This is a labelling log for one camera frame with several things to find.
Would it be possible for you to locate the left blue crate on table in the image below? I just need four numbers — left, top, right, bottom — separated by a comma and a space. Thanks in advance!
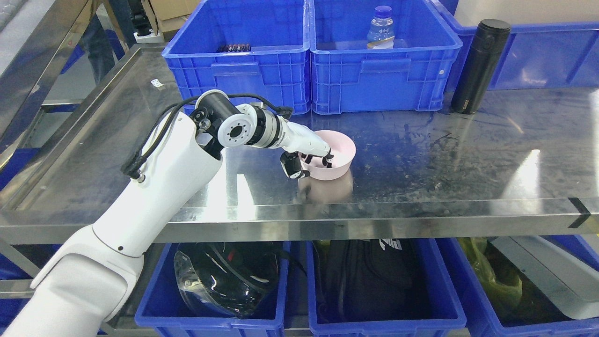
162, 0, 311, 115

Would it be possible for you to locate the pink bowl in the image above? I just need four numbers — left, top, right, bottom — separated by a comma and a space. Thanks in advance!
300, 130, 357, 181

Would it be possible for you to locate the steel cart table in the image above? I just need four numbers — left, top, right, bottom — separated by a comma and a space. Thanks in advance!
0, 0, 599, 337

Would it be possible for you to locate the yellow green plastic bag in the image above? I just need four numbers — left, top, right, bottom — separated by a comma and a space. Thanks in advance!
457, 237, 523, 319

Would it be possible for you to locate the black thermos flask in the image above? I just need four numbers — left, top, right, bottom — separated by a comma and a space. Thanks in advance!
451, 19, 511, 115

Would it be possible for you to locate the lower blue bin with bag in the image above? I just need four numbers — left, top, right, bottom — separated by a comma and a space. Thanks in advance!
306, 239, 467, 337

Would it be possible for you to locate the dark batteries pack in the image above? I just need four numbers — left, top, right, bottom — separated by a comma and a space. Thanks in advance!
217, 44, 252, 53

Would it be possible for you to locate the lower right blue bin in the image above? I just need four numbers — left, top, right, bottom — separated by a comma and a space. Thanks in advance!
436, 238, 599, 337

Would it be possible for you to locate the right blue crate on table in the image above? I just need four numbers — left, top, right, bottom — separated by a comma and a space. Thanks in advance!
433, 0, 599, 92

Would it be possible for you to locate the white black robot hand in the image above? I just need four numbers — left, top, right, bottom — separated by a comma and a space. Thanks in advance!
274, 122, 334, 179

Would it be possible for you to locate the black bag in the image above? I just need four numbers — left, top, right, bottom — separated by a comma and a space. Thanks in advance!
313, 239, 431, 323

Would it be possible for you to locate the clear water bottle blue cap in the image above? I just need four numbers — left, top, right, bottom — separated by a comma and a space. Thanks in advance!
366, 6, 395, 51

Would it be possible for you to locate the blue crate on table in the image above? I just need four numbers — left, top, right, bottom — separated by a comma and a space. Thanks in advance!
308, 0, 463, 115
162, 0, 311, 115
433, 0, 599, 92

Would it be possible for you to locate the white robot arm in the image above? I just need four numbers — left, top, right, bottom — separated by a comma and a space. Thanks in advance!
3, 90, 286, 337

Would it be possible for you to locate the middle blue crate on table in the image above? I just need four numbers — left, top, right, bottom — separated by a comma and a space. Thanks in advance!
308, 0, 463, 115

